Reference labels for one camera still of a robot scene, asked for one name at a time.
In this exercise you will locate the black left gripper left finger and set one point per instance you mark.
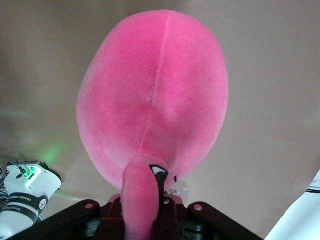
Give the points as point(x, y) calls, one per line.
point(82, 220)

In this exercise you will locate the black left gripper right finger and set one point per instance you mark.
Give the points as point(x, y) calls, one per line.
point(200, 220)

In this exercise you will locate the bright pink round plush toy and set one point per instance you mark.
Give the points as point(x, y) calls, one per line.
point(150, 87)

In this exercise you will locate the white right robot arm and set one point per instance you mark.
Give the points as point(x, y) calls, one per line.
point(300, 220)

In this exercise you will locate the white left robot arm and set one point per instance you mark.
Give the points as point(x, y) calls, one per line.
point(25, 195)

